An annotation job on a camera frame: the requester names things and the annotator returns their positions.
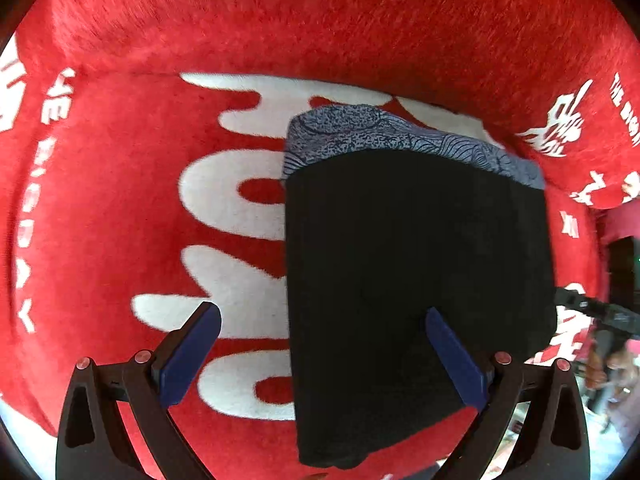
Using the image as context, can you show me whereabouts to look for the person's right hand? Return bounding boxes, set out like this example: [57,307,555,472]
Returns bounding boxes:
[586,334,636,393]

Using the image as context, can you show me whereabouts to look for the black pants with patterned waistband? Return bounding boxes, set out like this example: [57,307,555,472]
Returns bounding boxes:
[281,102,559,470]

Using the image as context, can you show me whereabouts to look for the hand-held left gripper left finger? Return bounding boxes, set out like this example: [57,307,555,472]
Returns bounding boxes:
[56,302,222,480]

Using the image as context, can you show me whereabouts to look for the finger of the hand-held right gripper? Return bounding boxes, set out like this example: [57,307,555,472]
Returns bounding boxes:
[552,286,590,313]

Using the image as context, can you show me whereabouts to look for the red printed blanket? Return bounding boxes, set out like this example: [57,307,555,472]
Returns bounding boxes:
[0,0,640,480]

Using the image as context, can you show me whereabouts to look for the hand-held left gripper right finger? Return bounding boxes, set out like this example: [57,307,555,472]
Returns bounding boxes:
[426,307,591,480]

